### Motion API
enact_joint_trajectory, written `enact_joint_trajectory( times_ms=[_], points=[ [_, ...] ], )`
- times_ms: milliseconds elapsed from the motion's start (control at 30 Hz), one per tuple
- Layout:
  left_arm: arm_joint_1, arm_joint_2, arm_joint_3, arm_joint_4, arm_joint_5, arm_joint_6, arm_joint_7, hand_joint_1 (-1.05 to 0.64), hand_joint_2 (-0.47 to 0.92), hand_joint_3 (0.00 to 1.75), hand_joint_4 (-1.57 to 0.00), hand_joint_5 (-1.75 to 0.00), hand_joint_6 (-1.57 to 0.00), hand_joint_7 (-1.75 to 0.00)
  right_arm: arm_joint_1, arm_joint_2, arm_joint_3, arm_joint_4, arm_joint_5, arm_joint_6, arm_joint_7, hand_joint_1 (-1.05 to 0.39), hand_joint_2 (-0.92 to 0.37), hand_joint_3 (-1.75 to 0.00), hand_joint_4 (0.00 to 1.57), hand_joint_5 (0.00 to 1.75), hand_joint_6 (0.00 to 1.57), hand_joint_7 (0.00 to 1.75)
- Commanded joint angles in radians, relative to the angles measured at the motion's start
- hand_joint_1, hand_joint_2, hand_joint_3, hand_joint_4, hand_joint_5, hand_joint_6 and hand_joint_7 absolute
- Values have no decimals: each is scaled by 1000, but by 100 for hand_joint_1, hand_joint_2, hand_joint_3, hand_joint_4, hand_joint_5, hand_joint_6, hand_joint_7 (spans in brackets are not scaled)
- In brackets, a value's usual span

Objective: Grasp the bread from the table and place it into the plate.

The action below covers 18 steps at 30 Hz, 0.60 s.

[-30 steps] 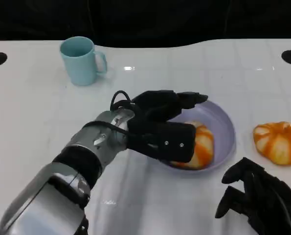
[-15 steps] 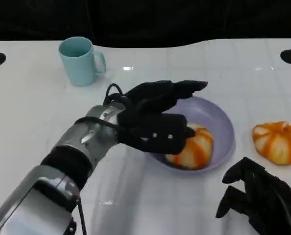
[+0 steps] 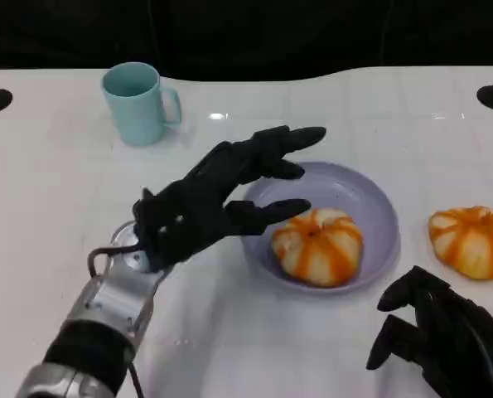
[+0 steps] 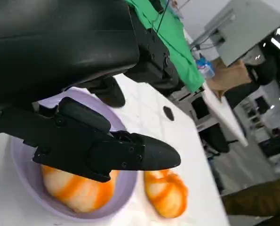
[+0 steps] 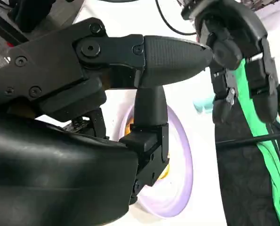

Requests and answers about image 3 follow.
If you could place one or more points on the pale green mug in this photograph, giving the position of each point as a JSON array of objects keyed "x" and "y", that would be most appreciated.
[{"x": 136, "y": 112}]

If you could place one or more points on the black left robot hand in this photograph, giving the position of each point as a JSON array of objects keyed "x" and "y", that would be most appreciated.
[{"x": 188, "y": 211}]

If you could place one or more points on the black curtain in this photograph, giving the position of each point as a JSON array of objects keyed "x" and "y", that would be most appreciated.
[{"x": 246, "y": 33}]

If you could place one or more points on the orange and white bread roll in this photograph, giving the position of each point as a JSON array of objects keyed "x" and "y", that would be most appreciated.
[
  {"x": 474, "y": 244},
  {"x": 316, "y": 248}
]

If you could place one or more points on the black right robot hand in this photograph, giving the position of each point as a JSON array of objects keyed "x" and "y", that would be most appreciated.
[{"x": 461, "y": 327}]

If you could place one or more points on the lilac plate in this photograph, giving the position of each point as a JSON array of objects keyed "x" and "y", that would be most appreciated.
[{"x": 354, "y": 190}]

